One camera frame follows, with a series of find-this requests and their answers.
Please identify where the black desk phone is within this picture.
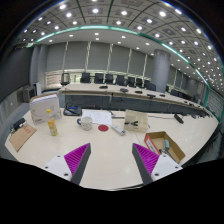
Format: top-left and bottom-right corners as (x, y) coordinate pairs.
(63, 105), (82, 116)

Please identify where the white paper sheet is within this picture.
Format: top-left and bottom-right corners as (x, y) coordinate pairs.
(82, 110), (112, 125)

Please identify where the grey round pillar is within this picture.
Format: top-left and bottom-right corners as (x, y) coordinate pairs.
(152, 49), (171, 92)

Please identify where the yellow drink bottle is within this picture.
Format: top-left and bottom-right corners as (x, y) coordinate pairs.
(46, 109), (58, 136)

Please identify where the open brown cardboard box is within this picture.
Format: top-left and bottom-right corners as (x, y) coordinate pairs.
(144, 131), (185, 163)

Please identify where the long curved conference desk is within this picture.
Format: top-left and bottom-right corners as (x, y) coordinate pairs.
(59, 83), (211, 117)

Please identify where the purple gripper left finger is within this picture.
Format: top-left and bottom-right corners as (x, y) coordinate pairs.
(43, 143), (91, 185)

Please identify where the red round coaster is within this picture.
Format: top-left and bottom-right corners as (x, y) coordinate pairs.
(98, 125), (109, 132)

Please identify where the teal item in box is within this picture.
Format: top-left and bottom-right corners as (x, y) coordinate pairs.
(164, 139), (170, 150)

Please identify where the white patterned mug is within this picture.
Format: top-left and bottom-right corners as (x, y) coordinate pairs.
(77, 116), (93, 131)

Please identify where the white cardboard box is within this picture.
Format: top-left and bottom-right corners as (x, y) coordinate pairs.
(29, 93), (62, 125)

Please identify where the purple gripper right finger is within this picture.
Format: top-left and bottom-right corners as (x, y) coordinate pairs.
(132, 143), (182, 185)

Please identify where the black office chair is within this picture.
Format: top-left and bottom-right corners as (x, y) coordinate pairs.
(105, 74), (114, 84)
(128, 77), (135, 88)
(116, 75), (125, 86)
(80, 72), (91, 83)
(94, 73), (103, 84)

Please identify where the white remote control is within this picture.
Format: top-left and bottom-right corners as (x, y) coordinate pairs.
(111, 124), (126, 136)

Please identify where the beige box with pliers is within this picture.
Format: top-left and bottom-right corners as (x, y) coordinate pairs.
(124, 110), (148, 133)

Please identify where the brown clipboard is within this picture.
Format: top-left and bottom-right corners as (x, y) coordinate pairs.
(9, 125), (37, 152)

